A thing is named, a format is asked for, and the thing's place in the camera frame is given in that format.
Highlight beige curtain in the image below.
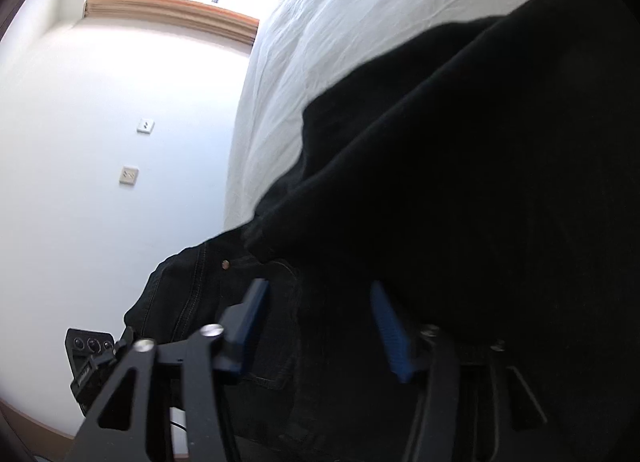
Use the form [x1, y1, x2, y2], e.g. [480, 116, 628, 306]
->
[82, 0, 261, 47]

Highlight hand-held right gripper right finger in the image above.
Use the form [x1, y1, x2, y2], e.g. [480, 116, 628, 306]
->
[370, 281, 551, 462]

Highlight bed with white sheet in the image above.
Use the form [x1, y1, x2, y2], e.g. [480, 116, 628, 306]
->
[222, 0, 611, 233]

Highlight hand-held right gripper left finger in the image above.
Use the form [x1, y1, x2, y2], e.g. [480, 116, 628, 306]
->
[75, 278, 271, 462]

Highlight black pants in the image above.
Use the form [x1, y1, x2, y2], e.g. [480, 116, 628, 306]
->
[122, 0, 640, 462]

